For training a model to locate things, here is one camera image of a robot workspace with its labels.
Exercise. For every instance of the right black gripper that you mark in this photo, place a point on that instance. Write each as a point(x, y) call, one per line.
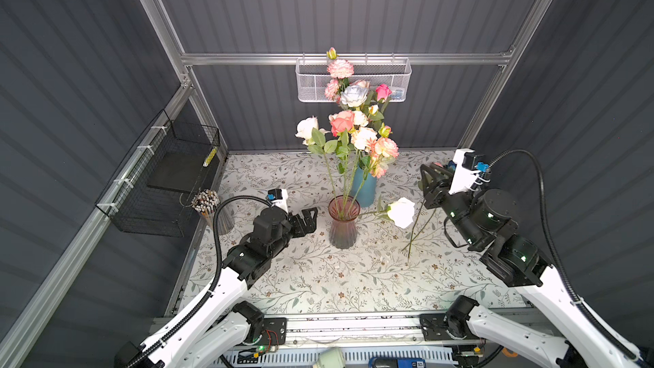
point(439, 192)

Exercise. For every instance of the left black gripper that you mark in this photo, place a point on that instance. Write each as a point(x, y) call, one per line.
point(298, 222)

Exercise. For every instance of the pink ribbed glass vase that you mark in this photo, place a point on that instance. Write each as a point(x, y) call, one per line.
point(343, 230)

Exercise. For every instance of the white rose stem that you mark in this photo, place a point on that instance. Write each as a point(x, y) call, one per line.
point(314, 138)
point(399, 212)

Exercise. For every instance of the peach pink peony stem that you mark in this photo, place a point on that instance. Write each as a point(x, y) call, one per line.
point(376, 154)

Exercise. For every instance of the teal ceramic vase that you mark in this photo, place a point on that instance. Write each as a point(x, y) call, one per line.
point(364, 188)

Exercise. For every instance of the white peony spray stem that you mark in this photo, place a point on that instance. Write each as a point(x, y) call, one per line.
point(367, 123)

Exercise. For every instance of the hot pink rose stem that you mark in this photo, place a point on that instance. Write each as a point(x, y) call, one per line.
point(379, 99)

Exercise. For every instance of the white blue flower stem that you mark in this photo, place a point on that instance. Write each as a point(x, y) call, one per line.
point(355, 97)

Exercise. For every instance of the cream peach rose stem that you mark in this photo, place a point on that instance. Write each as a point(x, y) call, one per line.
point(362, 83)

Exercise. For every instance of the pink peony spray stem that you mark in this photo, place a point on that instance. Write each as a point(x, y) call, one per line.
point(340, 72)

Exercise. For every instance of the large salmon pink rose stem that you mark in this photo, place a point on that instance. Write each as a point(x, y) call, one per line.
point(342, 128)

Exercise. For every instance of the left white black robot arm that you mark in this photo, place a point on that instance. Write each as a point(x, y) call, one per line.
point(218, 318)

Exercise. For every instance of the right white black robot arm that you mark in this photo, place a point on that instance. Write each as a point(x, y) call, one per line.
point(592, 342)

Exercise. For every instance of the glass cup of pencils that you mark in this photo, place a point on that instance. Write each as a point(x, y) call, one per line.
point(206, 203)

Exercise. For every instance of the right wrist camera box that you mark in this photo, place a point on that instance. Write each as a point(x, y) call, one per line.
point(471, 171)

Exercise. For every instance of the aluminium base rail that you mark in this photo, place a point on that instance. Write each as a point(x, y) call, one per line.
point(352, 329)

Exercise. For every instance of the white wire mesh basket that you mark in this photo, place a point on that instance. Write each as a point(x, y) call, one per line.
point(312, 76)

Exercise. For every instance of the black wire wall basket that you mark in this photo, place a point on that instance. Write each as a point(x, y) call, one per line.
point(152, 194)

